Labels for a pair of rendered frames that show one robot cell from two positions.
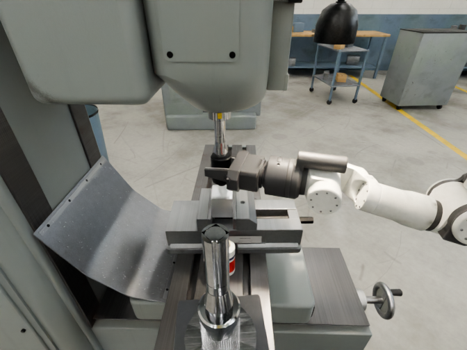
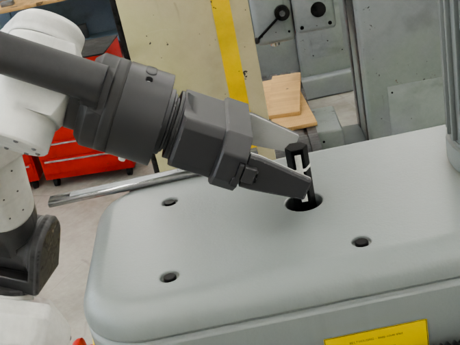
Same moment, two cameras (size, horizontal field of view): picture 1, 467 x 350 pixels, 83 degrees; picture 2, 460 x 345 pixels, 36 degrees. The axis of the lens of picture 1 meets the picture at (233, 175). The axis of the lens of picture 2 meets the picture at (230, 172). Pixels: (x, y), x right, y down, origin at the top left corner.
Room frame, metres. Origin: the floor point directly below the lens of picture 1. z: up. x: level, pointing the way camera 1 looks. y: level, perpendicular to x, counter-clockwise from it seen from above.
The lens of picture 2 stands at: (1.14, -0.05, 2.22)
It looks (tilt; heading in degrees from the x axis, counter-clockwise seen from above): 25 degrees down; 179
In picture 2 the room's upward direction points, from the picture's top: 12 degrees counter-clockwise
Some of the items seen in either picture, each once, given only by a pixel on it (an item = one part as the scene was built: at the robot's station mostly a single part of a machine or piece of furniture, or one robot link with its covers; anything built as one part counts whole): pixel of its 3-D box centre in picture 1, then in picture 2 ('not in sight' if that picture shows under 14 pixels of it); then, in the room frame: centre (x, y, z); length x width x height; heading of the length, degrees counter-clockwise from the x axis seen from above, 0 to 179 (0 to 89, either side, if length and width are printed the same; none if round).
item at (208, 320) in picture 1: (219, 307); not in sight; (0.16, 0.02, 1.20); 0.05 x 0.05 x 0.01
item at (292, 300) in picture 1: (224, 267); not in sight; (0.52, 0.03, 0.79); 0.50 x 0.35 x 0.12; 89
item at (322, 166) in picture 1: (313, 179); not in sight; (0.45, -0.17, 1.17); 0.11 x 0.11 x 0.11; 74
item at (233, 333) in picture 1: (219, 323); not in sight; (0.16, 0.02, 1.16); 0.05 x 0.05 x 0.06
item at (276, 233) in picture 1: (233, 217); not in sight; (0.53, 0.00, 0.99); 0.35 x 0.15 x 0.11; 91
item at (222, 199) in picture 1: (222, 201); not in sight; (0.53, 0.03, 1.05); 0.06 x 0.05 x 0.06; 1
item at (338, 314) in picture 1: (232, 326); not in sight; (0.52, 0.00, 0.44); 0.80 x 0.30 x 0.60; 89
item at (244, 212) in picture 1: (244, 207); not in sight; (0.53, -0.03, 1.02); 0.12 x 0.06 x 0.04; 1
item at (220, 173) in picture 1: (217, 174); not in sight; (0.49, 0.04, 1.16); 0.06 x 0.02 x 0.03; 74
